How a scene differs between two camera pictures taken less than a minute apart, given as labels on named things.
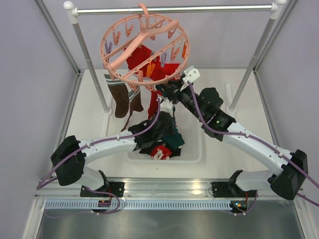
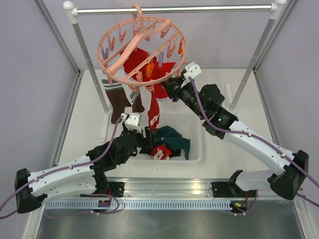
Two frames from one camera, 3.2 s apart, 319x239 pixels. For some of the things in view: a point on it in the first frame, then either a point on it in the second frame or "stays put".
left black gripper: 169,131 -> 145,141
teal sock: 169,120 -> 168,135
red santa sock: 153,104 stays put
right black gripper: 173,91 stays put
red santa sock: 160,153 stays put
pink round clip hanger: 143,50 stays put
